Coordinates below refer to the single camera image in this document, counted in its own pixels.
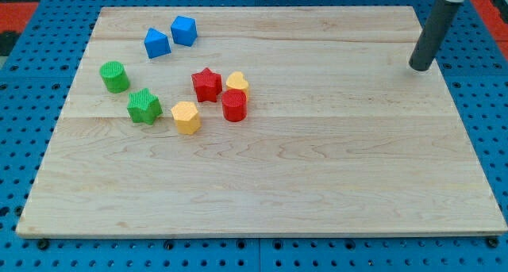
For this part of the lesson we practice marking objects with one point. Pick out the yellow hexagon block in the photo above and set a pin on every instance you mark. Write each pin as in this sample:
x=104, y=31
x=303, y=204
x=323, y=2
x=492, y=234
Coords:
x=186, y=117

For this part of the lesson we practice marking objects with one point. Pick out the red cylinder block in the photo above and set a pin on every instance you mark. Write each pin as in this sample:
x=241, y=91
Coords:
x=234, y=105

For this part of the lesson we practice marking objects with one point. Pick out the yellow heart block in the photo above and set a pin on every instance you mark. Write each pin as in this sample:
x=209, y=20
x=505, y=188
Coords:
x=237, y=81

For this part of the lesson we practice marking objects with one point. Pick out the red star block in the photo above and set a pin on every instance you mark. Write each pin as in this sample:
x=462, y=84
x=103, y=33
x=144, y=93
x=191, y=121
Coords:
x=207, y=85

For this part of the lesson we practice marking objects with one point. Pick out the light wooden board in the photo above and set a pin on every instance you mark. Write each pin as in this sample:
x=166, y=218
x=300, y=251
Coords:
x=341, y=139

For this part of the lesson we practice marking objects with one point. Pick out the green star block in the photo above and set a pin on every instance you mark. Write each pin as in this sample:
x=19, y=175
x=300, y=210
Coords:
x=144, y=107

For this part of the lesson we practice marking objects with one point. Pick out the blue cube block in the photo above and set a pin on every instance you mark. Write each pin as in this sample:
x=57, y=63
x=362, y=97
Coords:
x=184, y=31

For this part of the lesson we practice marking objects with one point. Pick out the green cylinder block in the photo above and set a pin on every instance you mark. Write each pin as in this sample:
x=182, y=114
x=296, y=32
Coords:
x=114, y=77

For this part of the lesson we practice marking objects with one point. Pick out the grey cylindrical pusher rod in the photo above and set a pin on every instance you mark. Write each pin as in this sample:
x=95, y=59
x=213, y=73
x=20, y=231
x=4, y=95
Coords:
x=433, y=33

